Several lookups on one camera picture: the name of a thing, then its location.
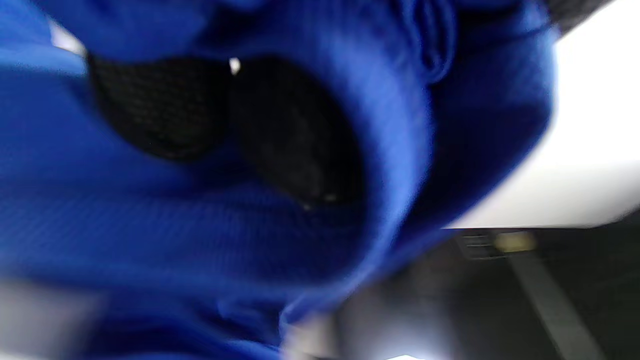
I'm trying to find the blue t-shirt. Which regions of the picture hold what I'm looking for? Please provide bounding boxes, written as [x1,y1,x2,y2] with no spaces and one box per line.
[0,0,561,360]

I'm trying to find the person's left hand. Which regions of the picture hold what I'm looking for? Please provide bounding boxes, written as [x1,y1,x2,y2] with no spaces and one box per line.
[86,54,367,211]

